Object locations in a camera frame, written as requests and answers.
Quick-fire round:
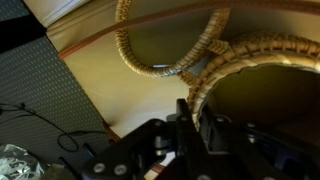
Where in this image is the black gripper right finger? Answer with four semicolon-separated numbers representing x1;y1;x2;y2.
200;106;290;180

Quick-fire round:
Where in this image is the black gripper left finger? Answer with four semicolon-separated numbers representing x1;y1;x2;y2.
167;99;214;180

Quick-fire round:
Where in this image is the tan leather sofa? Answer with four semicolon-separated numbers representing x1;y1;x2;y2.
24;0;320;145

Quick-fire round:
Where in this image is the crumpled clear plastic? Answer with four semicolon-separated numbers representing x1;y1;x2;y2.
0;144;47;180

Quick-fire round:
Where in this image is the black floor cable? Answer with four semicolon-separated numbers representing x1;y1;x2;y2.
0;102;108;154

